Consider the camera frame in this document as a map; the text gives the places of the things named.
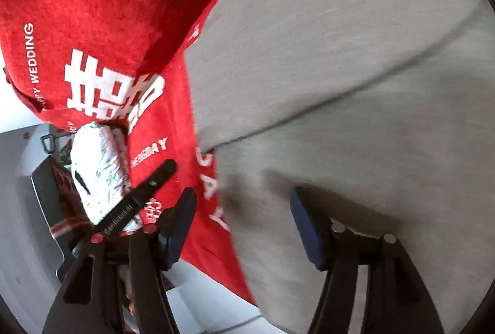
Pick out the red wedding pillow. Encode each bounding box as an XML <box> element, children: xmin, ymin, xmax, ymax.
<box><xmin>1</xmin><ymin>0</ymin><xmax>214</xmax><ymax>129</ymax></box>

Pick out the dark bedside cabinet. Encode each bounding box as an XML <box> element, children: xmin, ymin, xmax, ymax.
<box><xmin>31</xmin><ymin>155</ymin><xmax>92</xmax><ymax>282</ymax></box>

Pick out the grey knit sweater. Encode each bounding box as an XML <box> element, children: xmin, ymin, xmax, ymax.
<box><xmin>186</xmin><ymin>0</ymin><xmax>494</xmax><ymax>333</ymax></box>

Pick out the white floral folded cloth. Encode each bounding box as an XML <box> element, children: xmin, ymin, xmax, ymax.
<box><xmin>71</xmin><ymin>122</ymin><xmax>131</xmax><ymax>225</ymax></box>

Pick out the red wedding bed cover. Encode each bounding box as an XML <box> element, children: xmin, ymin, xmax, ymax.
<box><xmin>127</xmin><ymin>4</ymin><xmax>254</xmax><ymax>303</ymax></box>

